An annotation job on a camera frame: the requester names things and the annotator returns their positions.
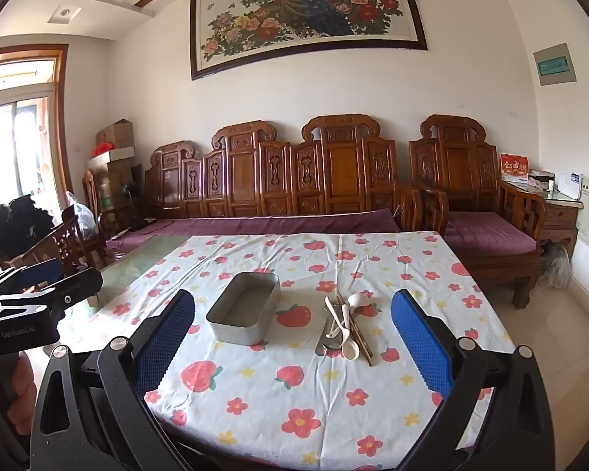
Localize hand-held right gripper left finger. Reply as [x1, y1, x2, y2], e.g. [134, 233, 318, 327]
[29, 288, 197, 471]

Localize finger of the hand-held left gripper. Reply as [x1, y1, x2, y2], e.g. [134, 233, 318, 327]
[0, 257, 66, 296]
[0, 268, 104, 316]

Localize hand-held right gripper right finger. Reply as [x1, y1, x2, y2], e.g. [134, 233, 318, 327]
[390, 288, 556, 471]

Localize wooden chopstick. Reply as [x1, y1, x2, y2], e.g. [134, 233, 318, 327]
[340, 298, 367, 362]
[337, 293, 373, 367]

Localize small white ceramic spoon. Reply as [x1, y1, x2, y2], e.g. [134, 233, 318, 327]
[324, 296, 345, 330]
[340, 303, 360, 360]

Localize grey metal tray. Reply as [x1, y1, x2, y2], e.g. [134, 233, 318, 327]
[205, 271, 282, 347]

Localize metal spoon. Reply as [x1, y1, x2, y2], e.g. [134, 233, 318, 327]
[324, 319, 343, 352]

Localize person's left hand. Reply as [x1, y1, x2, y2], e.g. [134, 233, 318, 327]
[0, 352, 39, 408]

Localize dark carved wooden chair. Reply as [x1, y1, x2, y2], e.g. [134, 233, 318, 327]
[43, 203, 110, 276]

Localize black clothing pile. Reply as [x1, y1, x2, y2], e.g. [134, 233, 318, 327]
[0, 195, 56, 268]

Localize clear plastic bag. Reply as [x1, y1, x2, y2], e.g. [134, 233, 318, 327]
[66, 191, 99, 242]

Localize plain wooden armchair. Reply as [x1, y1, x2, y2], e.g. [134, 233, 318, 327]
[81, 169, 134, 237]

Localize stacked cardboard boxes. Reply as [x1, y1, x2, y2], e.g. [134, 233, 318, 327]
[91, 162, 134, 217]

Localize black desk fan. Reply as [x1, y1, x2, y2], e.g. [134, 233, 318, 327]
[120, 181, 151, 232]

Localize floral strawberry tablecloth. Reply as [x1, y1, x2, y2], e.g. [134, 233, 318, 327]
[71, 233, 517, 471]

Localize white flat box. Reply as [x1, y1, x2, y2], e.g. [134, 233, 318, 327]
[87, 148, 136, 171]

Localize wood framed glass door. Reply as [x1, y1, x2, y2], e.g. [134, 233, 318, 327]
[0, 43, 70, 226]

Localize grey plastic bag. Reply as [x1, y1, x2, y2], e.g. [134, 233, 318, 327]
[540, 242, 572, 292]

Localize long purple sofa cushion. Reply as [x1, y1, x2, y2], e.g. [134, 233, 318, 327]
[105, 207, 403, 252]

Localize carved wooden armchair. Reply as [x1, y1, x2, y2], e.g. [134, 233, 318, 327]
[408, 114, 549, 310]

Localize carved wooden sofa bench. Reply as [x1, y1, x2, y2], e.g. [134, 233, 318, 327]
[105, 114, 424, 256]

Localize wooden side table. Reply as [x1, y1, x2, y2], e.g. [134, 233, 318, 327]
[501, 179, 583, 257]

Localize red gift box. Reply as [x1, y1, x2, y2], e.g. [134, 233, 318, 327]
[500, 152, 530, 183]

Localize white electronic device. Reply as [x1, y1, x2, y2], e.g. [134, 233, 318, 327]
[554, 172, 583, 201]

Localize square ceiling light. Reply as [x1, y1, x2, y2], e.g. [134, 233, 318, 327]
[48, 5, 82, 25]

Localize framed peacock flower painting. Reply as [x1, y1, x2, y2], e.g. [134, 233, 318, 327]
[189, 0, 429, 81]

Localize grey wall electrical box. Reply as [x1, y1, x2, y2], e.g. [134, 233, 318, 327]
[533, 42, 578, 88]

